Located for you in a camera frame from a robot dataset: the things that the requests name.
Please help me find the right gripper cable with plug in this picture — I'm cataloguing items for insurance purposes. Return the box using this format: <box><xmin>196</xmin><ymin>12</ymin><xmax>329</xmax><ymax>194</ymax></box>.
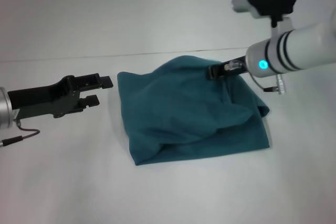
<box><xmin>227</xmin><ymin>60</ymin><xmax>287</xmax><ymax>94</ymax></box>

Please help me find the teal t-shirt with FREE print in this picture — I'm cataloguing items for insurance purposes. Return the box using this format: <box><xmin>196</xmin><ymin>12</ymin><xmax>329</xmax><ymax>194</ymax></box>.
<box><xmin>117</xmin><ymin>55</ymin><xmax>271</xmax><ymax>167</ymax></box>

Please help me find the gripper cable with plug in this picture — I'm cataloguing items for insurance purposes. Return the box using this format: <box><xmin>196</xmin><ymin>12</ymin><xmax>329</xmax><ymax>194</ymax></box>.
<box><xmin>227</xmin><ymin>60</ymin><xmax>287</xmax><ymax>94</ymax></box>
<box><xmin>0</xmin><ymin>119</ymin><xmax>41</xmax><ymax>147</ymax></box>

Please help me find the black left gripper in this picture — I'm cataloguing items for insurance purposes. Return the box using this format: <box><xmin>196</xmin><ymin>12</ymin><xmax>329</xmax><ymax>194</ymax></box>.
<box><xmin>7</xmin><ymin>72</ymin><xmax>114</xmax><ymax>119</ymax></box>

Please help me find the left gripper cable with plug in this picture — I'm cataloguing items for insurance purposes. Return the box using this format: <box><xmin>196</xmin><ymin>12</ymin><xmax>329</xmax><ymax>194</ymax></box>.
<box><xmin>0</xmin><ymin>119</ymin><xmax>41</xmax><ymax>147</ymax></box>

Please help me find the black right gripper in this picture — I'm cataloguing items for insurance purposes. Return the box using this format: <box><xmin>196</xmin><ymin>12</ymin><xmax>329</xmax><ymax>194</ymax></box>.
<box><xmin>207</xmin><ymin>55</ymin><xmax>249</xmax><ymax>81</ymax></box>

